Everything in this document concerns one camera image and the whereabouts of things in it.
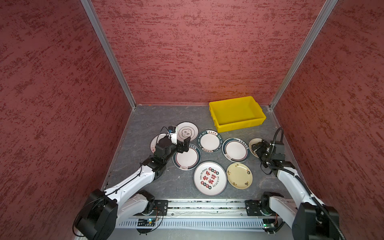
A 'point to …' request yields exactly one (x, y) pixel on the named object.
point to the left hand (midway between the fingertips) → (183, 138)
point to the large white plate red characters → (210, 178)
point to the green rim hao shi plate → (210, 141)
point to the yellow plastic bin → (235, 113)
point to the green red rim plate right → (235, 150)
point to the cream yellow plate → (239, 175)
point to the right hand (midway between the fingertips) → (253, 151)
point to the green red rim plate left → (188, 160)
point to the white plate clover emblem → (185, 130)
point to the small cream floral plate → (254, 141)
